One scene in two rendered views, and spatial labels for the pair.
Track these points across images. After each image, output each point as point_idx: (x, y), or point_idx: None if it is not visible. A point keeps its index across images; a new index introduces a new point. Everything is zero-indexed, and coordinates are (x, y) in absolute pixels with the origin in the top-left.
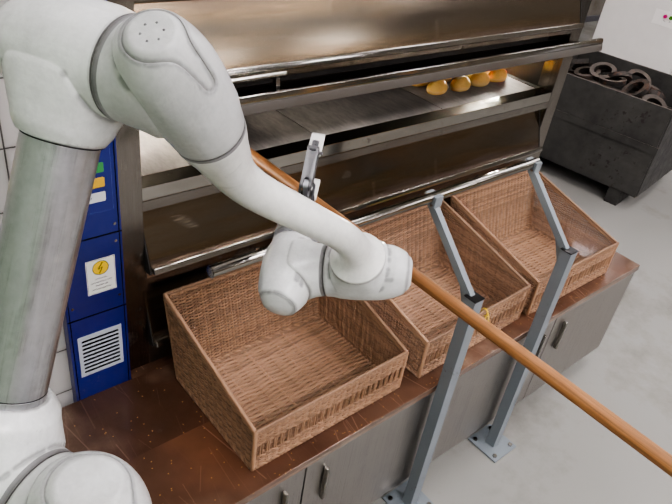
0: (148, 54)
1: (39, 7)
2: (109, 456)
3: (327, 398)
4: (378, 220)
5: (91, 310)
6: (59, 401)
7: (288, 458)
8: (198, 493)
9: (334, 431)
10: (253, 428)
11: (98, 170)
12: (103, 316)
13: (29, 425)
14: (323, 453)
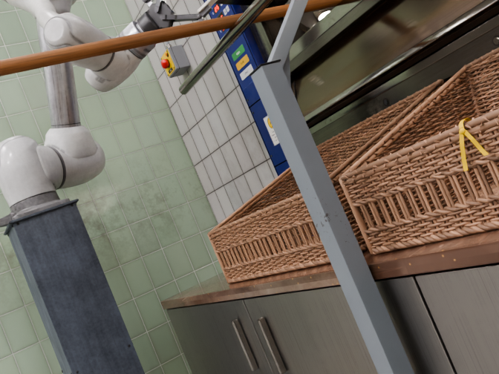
0: None
1: None
2: (21, 136)
3: (246, 222)
4: (254, 8)
5: (281, 158)
6: (68, 133)
7: (239, 283)
8: (214, 285)
9: (269, 277)
10: (211, 230)
11: (243, 50)
12: (288, 164)
13: (47, 133)
14: (245, 289)
